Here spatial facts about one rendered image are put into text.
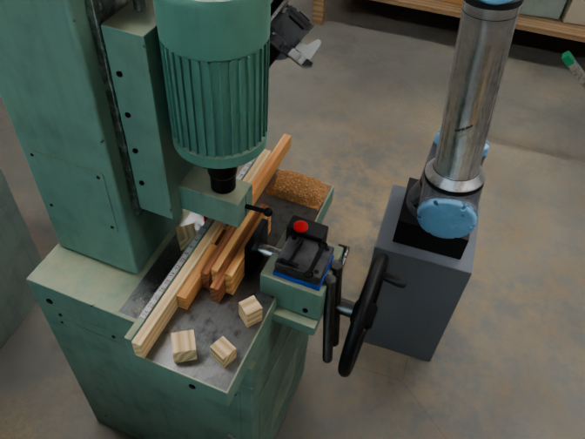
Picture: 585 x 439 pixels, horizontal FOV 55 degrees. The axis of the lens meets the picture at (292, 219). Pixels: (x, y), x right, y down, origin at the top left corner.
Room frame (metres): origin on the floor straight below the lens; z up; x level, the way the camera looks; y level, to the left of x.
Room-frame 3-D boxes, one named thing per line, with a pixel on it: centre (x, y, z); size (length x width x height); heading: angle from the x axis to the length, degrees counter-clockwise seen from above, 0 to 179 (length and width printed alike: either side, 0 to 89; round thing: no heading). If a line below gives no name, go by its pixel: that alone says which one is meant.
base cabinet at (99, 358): (0.85, 0.26, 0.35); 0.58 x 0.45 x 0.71; 71
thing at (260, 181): (0.89, 0.12, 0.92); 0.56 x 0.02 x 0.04; 161
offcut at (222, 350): (0.53, 0.11, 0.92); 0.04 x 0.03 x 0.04; 49
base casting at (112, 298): (0.85, 0.26, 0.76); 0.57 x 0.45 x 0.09; 71
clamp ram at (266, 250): (0.75, 0.04, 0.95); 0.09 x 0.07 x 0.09; 161
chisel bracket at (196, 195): (0.82, 0.16, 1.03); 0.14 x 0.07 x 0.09; 71
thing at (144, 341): (0.79, 0.17, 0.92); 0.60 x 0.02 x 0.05; 161
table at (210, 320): (0.75, 0.05, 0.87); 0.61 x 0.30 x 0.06; 161
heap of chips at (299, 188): (0.99, -0.01, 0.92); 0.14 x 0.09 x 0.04; 71
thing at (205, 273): (0.76, 0.14, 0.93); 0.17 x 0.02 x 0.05; 161
